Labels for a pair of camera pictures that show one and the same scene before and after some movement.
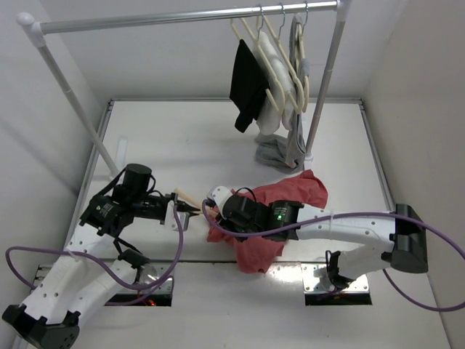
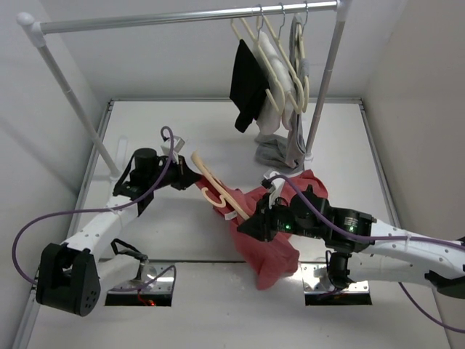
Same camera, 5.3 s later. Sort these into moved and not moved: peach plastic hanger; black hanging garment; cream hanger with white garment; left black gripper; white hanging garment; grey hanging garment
Moved: left black gripper; peach plastic hanger
Not moved: black hanging garment; cream hanger with white garment; white hanging garment; grey hanging garment
